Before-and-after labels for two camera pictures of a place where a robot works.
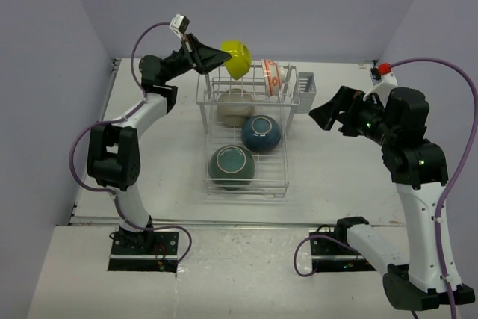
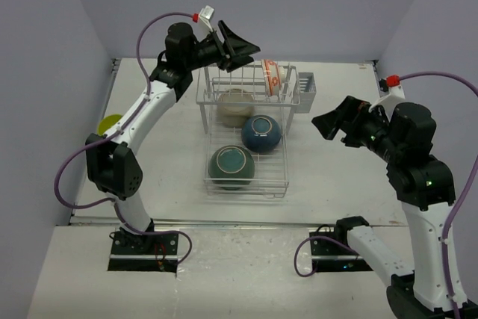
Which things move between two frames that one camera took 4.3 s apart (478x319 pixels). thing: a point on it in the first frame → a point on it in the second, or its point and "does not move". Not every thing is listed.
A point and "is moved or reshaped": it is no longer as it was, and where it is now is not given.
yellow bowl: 239,63 is moved or reshaped
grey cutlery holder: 307,92 does not move
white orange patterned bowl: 275,76 does not move
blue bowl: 261,133 does not move
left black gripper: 203,58 → 234,46
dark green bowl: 231,166 does not move
